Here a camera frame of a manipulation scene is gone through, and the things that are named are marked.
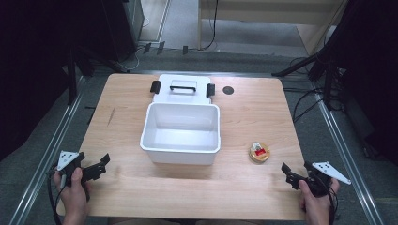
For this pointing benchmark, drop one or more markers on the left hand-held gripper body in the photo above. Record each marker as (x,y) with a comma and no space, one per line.
(71,161)

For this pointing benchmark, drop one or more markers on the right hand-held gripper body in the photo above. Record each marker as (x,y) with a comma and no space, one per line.
(322,178)

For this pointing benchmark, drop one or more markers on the person's right hand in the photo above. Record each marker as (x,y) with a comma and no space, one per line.
(316,203)

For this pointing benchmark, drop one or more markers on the person's left hand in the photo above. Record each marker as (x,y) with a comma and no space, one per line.
(75,195)

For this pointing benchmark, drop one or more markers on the white plastic storage box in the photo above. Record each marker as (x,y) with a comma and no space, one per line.
(180,125)

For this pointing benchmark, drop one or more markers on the black tripod stand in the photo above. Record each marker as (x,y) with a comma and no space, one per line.
(72,78)
(325,62)

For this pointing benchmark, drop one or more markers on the black round table grommet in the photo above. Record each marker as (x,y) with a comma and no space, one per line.
(228,90)

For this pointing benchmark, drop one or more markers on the black curtain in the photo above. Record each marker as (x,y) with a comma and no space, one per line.
(372,62)
(31,62)

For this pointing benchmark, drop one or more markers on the small black floor block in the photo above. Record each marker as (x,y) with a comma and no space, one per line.
(147,48)
(160,48)
(185,50)

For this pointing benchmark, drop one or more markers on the black cabinet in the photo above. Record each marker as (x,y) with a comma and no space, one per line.
(122,28)

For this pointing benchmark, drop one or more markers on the light wooden furniture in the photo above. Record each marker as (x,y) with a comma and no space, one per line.
(266,12)

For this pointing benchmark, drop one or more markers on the aluminium floor rail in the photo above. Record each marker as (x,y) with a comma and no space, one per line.
(347,150)
(43,159)

